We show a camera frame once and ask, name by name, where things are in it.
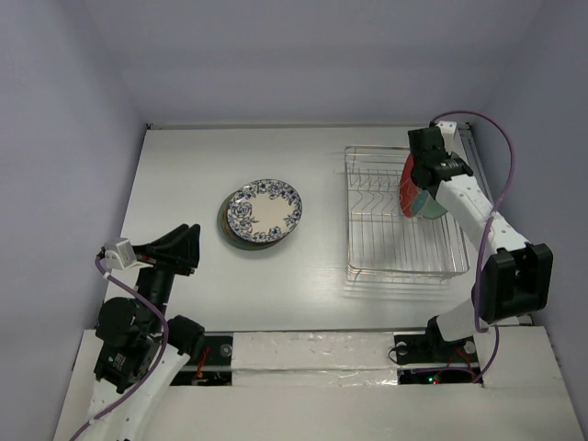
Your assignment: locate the metal wire dish rack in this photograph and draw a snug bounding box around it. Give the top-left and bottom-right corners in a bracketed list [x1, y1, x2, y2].
[345, 146, 469, 282]

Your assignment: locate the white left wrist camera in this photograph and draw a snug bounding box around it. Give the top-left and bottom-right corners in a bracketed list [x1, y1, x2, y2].
[100, 238, 151, 271]

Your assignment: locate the blue white floral plate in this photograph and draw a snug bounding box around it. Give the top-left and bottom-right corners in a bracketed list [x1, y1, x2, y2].
[225, 178, 303, 245]

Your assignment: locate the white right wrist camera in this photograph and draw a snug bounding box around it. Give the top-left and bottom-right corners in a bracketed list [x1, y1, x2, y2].
[430, 120, 460, 153]

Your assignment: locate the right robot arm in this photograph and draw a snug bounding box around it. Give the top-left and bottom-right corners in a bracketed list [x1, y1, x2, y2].
[408, 121, 554, 360]

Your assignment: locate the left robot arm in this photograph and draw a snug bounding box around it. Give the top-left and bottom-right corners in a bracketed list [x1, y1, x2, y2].
[72, 224, 205, 440]

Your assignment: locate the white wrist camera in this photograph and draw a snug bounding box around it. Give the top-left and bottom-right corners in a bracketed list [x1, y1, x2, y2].
[430, 120, 460, 153]
[100, 238, 151, 271]

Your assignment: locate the green floral plate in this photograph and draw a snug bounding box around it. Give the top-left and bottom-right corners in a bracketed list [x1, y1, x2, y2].
[420, 149, 463, 220]

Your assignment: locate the red and teal plate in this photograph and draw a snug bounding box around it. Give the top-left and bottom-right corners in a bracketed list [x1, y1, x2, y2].
[399, 154, 429, 218]

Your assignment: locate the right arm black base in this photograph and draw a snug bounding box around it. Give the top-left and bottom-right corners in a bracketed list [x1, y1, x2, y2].
[387, 334, 479, 368]

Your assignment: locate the light blue plate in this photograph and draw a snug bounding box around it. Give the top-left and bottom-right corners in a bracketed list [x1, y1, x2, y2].
[216, 192, 286, 253]

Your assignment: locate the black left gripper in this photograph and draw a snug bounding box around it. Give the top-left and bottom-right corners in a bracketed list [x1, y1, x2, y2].
[134, 220, 201, 329]

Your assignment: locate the white foam block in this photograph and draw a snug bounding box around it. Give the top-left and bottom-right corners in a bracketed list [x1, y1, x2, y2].
[231, 332, 398, 388]

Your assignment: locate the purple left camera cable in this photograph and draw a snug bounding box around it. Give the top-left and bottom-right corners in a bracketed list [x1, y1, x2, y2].
[68, 256, 167, 441]

